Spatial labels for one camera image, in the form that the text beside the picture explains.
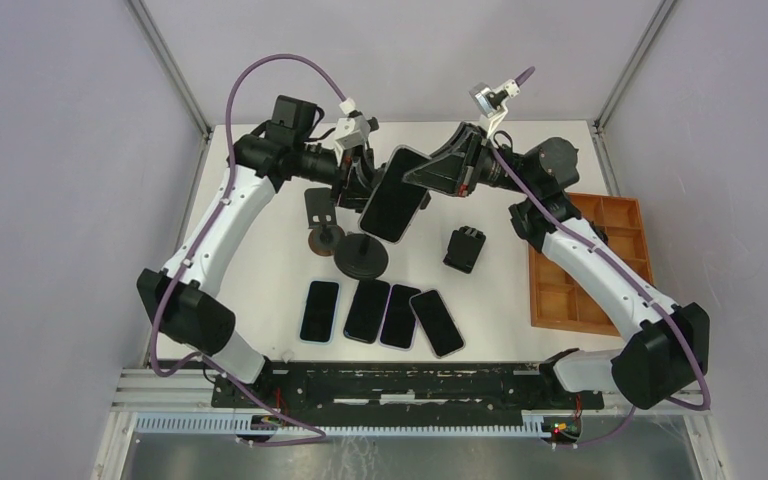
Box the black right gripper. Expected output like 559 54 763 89
402 122 537 198

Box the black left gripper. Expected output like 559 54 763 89
294 142 390 211

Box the black folding phone stand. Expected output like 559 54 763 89
443 226 486 274

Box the wooden-base black plate stand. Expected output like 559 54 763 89
304 188 345 257

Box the phone with white case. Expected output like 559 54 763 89
343 279 391 344

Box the phone with light blue case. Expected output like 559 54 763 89
299 280 340 344

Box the phone with purple case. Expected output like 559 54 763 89
379 284 421 350

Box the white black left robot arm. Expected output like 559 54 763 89
137 95 379 408

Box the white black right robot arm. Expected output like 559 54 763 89
397 122 712 411

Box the orange compartment tray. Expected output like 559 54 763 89
528 193 654 337

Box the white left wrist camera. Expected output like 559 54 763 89
334 98 379 163

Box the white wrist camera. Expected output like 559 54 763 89
334 98 379 163
469 66 536 139

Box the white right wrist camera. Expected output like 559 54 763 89
469 66 536 139

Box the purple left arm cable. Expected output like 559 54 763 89
148 54 328 448

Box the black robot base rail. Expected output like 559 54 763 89
250 361 605 427

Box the white slotted cable duct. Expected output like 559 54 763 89
134 412 562 440

